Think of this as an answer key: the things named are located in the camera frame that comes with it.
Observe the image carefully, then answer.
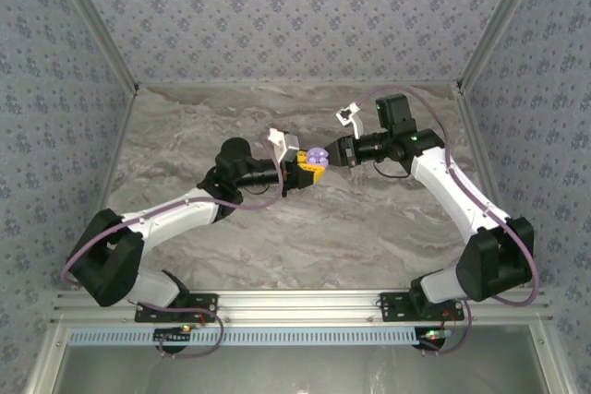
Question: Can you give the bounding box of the purple round charging case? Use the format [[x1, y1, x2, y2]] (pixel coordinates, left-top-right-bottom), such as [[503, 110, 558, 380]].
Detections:
[[307, 147, 330, 169]]

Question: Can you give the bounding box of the thin aluminium table edge strip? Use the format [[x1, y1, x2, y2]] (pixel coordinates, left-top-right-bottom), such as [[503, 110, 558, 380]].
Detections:
[[138, 81, 458, 89]]

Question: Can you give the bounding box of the grey metal sheet panel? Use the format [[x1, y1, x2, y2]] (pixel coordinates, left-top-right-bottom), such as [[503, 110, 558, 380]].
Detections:
[[54, 342, 553, 394]]

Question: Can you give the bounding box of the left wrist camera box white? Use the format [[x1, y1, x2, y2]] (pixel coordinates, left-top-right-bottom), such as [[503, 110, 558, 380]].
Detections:
[[267, 127, 301, 164]]

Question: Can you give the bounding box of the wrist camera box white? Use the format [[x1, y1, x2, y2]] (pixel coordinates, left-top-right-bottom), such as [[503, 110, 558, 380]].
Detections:
[[334, 102, 366, 140], [267, 127, 301, 164]]

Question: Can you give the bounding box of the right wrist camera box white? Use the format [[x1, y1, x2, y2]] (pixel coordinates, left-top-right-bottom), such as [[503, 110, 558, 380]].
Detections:
[[334, 102, 366, 140]]

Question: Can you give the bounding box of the aluminium table side rail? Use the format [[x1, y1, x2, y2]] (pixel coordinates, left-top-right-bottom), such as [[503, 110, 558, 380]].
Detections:
[[452, 82, 527, 287], [71, 87, 139, 292]]

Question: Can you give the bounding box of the aluminium mounting rail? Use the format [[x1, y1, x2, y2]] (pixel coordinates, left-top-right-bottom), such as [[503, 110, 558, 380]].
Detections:
[[50, 287, 554, 325]]

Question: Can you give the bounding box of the aluminium corner post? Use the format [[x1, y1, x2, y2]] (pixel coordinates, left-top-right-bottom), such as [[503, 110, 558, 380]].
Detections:
[[45, 0, 140, 91], [456, 0, 550, 90]]

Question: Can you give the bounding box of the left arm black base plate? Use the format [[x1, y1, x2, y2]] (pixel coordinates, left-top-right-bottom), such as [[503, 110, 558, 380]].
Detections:
[[134, 293, 219, 324]]

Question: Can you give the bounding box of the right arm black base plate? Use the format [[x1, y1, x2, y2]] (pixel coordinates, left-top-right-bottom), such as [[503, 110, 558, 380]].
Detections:
[[379, 291, 465, 323]]

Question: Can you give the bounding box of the light blue slotted cable duct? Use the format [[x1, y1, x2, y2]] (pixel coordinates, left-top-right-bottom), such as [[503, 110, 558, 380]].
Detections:
[[67, 327, 421, 348]]

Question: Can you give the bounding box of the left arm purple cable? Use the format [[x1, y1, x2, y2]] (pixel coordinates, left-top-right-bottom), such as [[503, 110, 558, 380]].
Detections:
[[62, 135, 283, 359]]

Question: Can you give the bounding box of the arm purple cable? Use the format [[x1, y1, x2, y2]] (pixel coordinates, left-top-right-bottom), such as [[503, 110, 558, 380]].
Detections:
[[62, 135, 283, 359], [355, 85, 540, 356]]

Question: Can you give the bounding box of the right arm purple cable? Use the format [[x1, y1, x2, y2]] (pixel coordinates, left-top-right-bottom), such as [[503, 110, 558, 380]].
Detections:
[[355, 85, 540, 356]]

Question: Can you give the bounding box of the aluminium frame leg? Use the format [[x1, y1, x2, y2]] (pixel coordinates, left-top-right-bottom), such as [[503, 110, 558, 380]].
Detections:
[[25, 324, 70, 394], [528, 323, 578, 394]]

